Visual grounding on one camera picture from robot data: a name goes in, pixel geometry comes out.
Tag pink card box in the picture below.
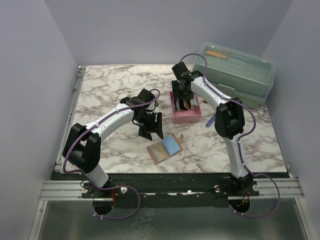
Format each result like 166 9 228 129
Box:
169 91 202 124

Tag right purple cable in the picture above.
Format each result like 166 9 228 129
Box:
179 52 281 218

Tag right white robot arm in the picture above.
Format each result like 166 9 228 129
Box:
171 61 253 196

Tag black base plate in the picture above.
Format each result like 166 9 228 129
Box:
49 172 290 212

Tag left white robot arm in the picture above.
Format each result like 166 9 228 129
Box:
62 88 164 198

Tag aluminium mounting rail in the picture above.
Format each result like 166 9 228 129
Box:
39 178 305 202

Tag green plastic toolbox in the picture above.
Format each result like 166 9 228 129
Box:
193 42 276 109

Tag orange tool inside toolbox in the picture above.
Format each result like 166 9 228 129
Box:
204 51 228 59

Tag red blue screwdriver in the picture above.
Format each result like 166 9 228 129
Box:
205 115 216 128

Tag tan leather card holder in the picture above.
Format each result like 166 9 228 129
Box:
146 133 184 165

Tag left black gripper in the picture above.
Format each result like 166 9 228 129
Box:
135 111 164 141

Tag gold credit card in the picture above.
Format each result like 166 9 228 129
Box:
182 99 191 111

